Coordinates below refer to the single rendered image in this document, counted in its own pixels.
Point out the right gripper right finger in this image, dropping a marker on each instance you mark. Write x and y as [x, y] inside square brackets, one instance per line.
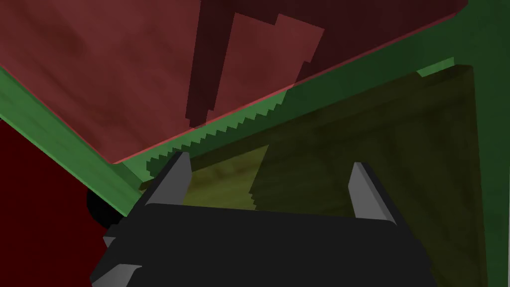
[364, 199]

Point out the black round knob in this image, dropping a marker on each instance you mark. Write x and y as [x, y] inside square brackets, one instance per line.
[99, 209]

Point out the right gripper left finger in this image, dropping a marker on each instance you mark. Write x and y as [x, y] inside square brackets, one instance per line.
[171, 187]

